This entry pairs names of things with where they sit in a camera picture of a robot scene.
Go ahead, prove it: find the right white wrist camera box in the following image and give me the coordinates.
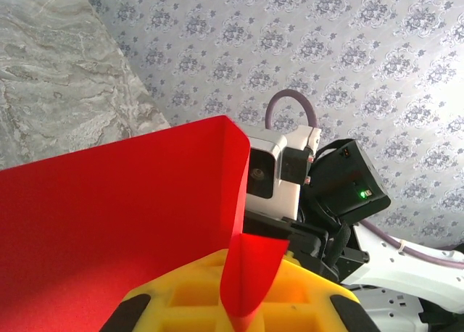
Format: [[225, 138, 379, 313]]
[[244, 125, 323, 221]]

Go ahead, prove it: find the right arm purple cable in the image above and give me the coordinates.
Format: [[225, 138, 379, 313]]
[[266, 88, 464, 272]]

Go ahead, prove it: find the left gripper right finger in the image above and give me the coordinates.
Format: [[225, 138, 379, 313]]
[[249, 252, 380, 332]]

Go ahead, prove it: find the red paper sheet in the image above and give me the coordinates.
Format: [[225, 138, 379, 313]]
[[0, 115, 291, 332]]

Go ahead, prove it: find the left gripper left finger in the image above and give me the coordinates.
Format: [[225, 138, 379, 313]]
[[99, 247, 236, 332]]

